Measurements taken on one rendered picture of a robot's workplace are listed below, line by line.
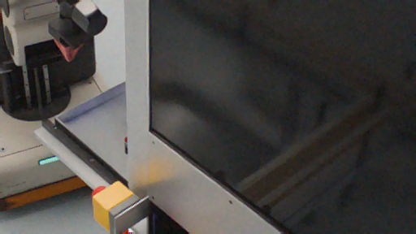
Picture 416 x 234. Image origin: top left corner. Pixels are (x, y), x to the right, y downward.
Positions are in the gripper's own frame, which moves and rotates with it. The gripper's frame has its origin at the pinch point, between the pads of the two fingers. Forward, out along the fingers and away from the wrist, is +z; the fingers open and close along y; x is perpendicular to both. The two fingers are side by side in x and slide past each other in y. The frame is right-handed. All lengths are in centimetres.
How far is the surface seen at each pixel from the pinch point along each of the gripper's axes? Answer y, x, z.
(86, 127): 6.3, 1.1, 20.3
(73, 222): -23, 21, 113
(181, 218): 52, -11, -2
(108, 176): 24.7, -6.6, 15.9
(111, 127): 10.5, 6.0, 19.6
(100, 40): -110, 102, 125
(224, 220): 62, -11, -13
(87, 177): 20.3, -9.4, 18.6
